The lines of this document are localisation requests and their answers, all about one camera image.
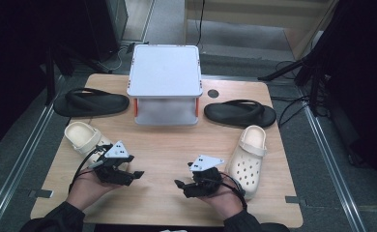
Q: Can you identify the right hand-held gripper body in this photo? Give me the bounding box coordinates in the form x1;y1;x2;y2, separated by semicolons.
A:
182;155;225;199

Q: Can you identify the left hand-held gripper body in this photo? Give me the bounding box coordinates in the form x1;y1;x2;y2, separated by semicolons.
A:
93;140;135;187

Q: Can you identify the cream clog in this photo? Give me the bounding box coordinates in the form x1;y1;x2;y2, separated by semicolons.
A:
64;121;127;162
224;125;268;201

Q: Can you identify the black flip-flop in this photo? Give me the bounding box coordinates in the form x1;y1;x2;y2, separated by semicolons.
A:
52;87;131;118
203;99;277;129

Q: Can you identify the white shoe rack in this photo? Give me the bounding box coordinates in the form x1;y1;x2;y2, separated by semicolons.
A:
126;43;204;127

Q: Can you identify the person's right hand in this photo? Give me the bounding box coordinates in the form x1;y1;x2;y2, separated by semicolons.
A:
199;180;247;221

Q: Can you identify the person's left hand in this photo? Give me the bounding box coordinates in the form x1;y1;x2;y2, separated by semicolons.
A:
66;165;122;212

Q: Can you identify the grey tape strip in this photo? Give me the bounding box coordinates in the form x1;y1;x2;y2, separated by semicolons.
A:
28;188;54;199
284;195;307;206

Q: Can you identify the black cabinet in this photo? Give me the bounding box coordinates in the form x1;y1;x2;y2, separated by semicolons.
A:
83;0;129;62

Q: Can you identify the black tripod stand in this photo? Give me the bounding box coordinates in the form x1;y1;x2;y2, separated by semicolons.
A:
257;52;331;117

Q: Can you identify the dark curtain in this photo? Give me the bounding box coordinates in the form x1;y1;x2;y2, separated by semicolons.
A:
305;0;377;188
0;0;91;154

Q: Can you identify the left hand-held gripper cable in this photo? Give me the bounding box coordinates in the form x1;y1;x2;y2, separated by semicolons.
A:
68;144;113;194

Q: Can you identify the hand-held gripper cable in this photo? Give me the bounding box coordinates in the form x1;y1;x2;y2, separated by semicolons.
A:
68;144;113;194
218;172;248;211

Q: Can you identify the right hand-held gripper cable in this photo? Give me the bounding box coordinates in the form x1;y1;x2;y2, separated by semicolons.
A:
218;172;248;211

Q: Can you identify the metal floor rail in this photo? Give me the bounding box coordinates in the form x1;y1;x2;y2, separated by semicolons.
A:
296;85;368;232
0;75;65;232

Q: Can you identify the white floor cable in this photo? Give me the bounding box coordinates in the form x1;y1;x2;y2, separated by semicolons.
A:
98;47;130;73

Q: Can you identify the black metal post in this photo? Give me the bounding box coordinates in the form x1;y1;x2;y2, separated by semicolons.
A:
44;44;57;105

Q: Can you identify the black floor cable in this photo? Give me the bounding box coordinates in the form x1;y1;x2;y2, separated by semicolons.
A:
269;95;331;129

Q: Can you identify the black hanging cable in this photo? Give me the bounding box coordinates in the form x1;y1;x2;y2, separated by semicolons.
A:
194;0;207;49

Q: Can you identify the light wooden frame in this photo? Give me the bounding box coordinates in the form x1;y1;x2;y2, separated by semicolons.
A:
185;0;339;61

